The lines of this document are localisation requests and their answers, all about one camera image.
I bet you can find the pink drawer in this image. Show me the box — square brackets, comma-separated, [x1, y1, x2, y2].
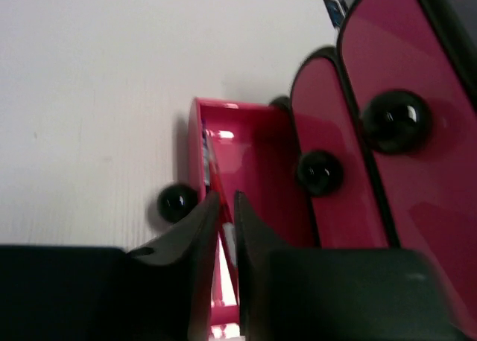
[157, 97, 319, 340]
[338, 0, 476, 334]
[291, 56, 389, 248]

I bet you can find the pink top drawer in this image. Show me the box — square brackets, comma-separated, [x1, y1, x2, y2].
[338, 0, 476, 334]

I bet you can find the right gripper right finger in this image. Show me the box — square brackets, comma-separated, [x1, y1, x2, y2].
[234, 192, 467, 340]

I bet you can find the pink bottom drawer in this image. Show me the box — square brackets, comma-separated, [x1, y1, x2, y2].
[157, 97, 319, 340]

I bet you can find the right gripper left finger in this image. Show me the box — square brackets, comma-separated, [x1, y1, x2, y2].
[1, 192, 220, 340]

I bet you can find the red gel pen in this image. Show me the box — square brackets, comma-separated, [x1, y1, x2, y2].
[204, 130, 239, 267]

